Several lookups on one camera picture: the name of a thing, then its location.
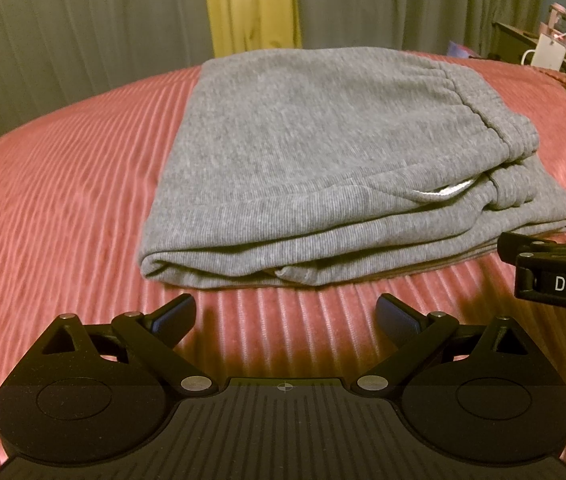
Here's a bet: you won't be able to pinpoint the white box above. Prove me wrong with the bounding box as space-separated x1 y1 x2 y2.
535 34 566 71

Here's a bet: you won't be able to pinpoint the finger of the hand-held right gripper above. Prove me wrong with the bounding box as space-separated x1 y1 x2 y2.
497 232 566 264

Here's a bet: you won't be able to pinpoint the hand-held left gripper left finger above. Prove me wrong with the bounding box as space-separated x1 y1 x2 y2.
26 294 220 397

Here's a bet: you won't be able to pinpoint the grey curtain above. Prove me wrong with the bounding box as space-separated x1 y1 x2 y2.
0 0 215 128
294 0 550 57

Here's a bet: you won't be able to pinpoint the red ribbed bedspread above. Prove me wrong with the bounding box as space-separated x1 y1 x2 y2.
0 50 566 480

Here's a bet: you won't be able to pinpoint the yellow curtain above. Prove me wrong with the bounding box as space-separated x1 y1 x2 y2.
200 0 305 59

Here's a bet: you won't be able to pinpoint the pink phone stand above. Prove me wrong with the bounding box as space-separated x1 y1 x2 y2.
539 3 566 41

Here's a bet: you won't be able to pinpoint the grey sweat pants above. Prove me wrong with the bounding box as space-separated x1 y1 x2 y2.
139 49 566 291

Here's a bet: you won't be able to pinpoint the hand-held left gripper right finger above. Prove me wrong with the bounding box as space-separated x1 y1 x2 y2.
355 293 540 397

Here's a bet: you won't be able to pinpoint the purple printed packet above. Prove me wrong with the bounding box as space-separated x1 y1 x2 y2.
449 40 484 59

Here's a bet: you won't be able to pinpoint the dark wooden nightstand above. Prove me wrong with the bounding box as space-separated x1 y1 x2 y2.
492 21 566 70

